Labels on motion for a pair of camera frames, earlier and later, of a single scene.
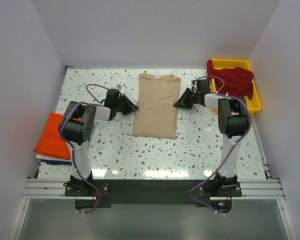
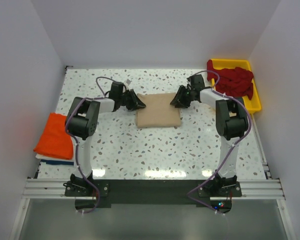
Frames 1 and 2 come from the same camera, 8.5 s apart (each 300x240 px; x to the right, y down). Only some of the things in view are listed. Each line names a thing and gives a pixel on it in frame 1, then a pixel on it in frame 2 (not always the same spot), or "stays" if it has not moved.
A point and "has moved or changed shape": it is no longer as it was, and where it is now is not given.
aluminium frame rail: (252, 189) stays
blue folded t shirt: (55, 162) stays
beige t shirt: (157, 107) has moved or changed shape
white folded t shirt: (51, 158) stays
